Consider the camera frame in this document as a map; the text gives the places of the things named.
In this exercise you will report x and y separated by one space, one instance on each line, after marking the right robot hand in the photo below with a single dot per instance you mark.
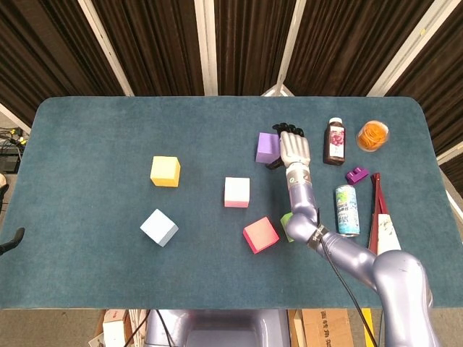
294 148

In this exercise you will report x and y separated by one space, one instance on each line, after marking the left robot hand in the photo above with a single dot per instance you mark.
12 240

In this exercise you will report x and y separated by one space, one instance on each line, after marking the purple foam cube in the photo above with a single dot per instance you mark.
267 147

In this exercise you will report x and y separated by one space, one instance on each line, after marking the green foam cube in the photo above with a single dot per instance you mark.
285 220

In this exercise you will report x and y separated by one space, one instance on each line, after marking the yellow foam cube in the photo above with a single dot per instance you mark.
164 171

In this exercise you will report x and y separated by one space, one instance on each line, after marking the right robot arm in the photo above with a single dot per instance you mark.
394 274

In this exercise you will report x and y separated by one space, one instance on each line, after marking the dark juice bottle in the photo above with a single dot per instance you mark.
335 142

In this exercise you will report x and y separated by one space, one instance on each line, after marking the small purple plastic block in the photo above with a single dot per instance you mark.
356 177

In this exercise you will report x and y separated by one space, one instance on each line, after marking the pale pink foam cube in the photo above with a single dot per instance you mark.
237 191

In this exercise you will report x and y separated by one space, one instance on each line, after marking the orange snack cup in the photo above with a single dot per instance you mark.
373 136

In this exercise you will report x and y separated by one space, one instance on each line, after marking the blue drink can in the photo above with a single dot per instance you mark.
347 211

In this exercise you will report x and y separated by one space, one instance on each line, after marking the red foam cube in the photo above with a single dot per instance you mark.
261 235

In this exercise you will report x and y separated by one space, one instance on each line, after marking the red folding paper fan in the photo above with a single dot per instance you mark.
385 231

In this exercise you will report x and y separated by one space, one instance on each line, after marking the white cardboard box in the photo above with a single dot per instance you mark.
114 329

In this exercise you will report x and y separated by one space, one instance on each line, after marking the light blue foam cube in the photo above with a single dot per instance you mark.
158 227

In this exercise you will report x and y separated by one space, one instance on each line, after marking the teal table mat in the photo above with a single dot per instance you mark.
108 126

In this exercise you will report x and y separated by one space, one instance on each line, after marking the dark brown curtain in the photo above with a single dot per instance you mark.
162 43

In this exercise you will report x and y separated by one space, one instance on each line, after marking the brown cardboard box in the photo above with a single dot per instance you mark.
325 329

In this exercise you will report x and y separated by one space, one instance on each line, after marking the grey-purple robot torso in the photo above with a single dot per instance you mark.
224 332

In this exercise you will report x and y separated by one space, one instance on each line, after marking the white frame post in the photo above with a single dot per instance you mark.
11 117
408 47
289 47
105 47
452 153
206 47

